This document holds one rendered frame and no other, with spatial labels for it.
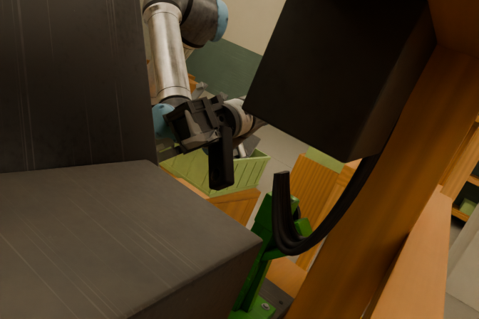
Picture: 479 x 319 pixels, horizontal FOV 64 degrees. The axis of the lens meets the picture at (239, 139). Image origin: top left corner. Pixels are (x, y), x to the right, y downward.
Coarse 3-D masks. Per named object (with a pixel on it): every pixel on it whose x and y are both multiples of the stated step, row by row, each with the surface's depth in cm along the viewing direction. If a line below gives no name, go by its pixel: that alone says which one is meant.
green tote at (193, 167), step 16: (176, 144) 161; (176, 160) 161; (192, 160) 157; (240, 160) 160; (256, 160) 172; (176, 176) 161; (192, 176) 157; (208, 176) 153; (240, 176) 168; (256, 176) 181; (208, 192) 153; (224, 192) 163
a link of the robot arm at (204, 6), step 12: (192, 0) 98; (204, 0) 101; (216, 0) 104; (192, 12) 99; (204, 12) 101; (216, 12) 103; (180, 24) 101; (192, 24) 102; (204, 24) 103; (216, 24) 104; (192, 36) 106; (204, 36) 107; (216, 36) 107; (192, 48) 112
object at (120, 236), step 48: (0, 192) 29; (48, 192) 32; (96, 192) 35; (144, 192) 39; (192, 192) 43; (0, 240) 25; (48, 240) 27; (96, 240) 29; (144, 240) 31; (192, 240) 34; (240, 240) 37; (0, 288) 21; (48, 288) 23; (96, 288) 24; (144, 288) 26; (192, 288) 29; (240, 288) 40
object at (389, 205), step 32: (448, 64) 47; (416, 96) 49; (448, 96) 47; (416, 128) 49; (448, 128) 47; (384, 160) 51; (416, 160) 49; (448, 160) 47; (384, 192) 51; (416, 192) 49; (352, 224) 53; (384, 224) 51; (320, 256) 55; (352, 256) 53; (384, 256) 51; (320, 288) 55; (352, 288) 53
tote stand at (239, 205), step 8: (240, 192) 173; (248, 192) 177; (256, 192) 181; (216, 200) 161; (224, 200) 165; (232, 200) 170; (240, 200) 175; (248, 200) 179; (256, 200) 185; (224, 208) 168; (232, 208) 173; (240, 208) 178; (248, 208) 183; (232, 216) 176; (240, 216) 181; (248, 216) 187
